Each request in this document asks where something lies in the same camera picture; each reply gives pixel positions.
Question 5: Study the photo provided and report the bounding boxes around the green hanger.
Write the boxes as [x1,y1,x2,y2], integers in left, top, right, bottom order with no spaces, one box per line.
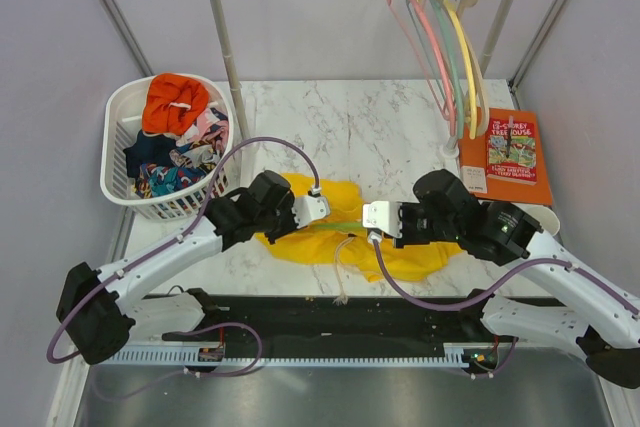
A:
[312,221,365,234]

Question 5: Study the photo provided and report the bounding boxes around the yellow shorts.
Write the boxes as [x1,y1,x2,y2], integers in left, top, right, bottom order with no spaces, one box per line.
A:
[256,179,462,282]

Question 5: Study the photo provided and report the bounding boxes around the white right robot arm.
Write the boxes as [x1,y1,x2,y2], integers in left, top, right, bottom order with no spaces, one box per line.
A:
[383,169,639,389]

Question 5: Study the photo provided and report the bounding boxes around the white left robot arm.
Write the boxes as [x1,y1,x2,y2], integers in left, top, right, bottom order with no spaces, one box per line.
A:
[56,171,298,365]

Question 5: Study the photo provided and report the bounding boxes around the yellow hanger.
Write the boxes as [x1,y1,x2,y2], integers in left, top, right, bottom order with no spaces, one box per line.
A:
[429,0,489,140]

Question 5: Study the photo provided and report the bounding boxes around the pink hanger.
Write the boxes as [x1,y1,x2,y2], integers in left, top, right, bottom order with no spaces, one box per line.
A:
[385,0,457,137]

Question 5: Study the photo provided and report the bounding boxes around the red storey treehouse book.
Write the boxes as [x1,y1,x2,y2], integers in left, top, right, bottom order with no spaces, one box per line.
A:
[485,116,538,185]

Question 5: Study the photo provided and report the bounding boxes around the pink patterned garment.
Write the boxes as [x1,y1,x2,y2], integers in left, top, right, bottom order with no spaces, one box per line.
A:
[176,107,229,167]

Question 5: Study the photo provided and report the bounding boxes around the pale yellow mug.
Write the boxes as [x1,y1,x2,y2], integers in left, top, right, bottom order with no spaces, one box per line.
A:
[523,204,560,236]

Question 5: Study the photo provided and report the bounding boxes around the colourful comic print garment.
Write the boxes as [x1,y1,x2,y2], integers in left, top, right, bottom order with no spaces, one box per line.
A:
[132,163,208,199]

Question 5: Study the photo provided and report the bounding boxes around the navy blue garment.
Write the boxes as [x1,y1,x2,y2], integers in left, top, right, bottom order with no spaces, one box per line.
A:
[123,130,176,178]

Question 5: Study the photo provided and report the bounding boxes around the orange garment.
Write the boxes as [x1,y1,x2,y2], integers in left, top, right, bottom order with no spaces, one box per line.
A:
[142,73,210,136]

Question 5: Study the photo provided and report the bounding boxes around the white plastic laundry basket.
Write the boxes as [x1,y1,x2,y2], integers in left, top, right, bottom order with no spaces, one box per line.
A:
[100,74,238,221]

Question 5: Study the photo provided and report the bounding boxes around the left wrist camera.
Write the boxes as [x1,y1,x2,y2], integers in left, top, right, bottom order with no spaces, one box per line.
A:
[292,194,331,229]

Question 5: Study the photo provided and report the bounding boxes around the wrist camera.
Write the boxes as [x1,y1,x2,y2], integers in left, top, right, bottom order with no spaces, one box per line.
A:
[292,194,331,229]
[361,201,402,239]

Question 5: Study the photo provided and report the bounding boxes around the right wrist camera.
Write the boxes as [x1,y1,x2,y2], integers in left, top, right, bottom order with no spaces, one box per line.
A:
[361,201,402,239]

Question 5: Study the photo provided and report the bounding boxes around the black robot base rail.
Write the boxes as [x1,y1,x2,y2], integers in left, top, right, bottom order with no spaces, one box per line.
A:
[162,290,512,357]

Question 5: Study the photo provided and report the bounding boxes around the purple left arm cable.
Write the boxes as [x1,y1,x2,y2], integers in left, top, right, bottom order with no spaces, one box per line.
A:
[47,136,321,379]

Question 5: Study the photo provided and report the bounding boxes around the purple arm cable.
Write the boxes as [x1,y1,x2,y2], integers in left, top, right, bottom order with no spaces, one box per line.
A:
[372,241,640,381]
[47,136,321,379]

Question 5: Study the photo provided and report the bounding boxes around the white slotted cable duct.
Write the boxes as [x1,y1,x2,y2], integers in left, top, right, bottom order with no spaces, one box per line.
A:
[103,343,469,368]

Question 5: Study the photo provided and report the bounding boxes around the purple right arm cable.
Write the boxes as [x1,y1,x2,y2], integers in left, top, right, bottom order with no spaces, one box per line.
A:
[372,241,640,381]

